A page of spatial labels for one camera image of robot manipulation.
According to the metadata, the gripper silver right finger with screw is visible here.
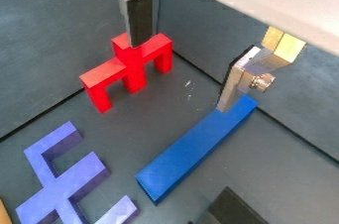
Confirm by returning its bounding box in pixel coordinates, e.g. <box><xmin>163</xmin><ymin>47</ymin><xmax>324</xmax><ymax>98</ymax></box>
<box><xmin>218</xmin><ymin>27</ymin><xmax>306</xmax><ymax>112</ymax></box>

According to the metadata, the blue rectangular bar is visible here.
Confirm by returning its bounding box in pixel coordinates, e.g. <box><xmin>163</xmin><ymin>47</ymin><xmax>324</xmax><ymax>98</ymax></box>
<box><xmin>135</xmin><ymin>95</ymin><xmax>257</xmax><ymax>205</ymax></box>

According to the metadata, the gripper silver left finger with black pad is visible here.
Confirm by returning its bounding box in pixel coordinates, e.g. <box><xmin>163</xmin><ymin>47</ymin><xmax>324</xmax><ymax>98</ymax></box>
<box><xmin>119</xmin><ymin>0</ymin><xmax>153</xmax><ymax>48</ymax></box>

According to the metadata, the black angle bracket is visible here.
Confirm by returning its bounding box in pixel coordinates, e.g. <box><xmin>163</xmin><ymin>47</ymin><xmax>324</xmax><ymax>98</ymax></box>
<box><xmin>195</xmin><ymin>186</ymin><xmax>269</xmax><ymax>224</ymax></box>

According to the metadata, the purple comb-shaped block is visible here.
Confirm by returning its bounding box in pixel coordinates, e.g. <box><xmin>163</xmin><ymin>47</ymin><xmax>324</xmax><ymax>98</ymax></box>
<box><xmin>15</xmin><ymin>120</ymin><xmax>142</xmax><ymax>224</ymax></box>

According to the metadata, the red comb-shaped block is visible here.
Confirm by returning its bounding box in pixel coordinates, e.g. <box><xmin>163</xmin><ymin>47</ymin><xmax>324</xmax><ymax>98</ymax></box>
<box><xmin>81</xmin><ymin>34</ymin><xmax>173</xmax><ymax>113</ymax></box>

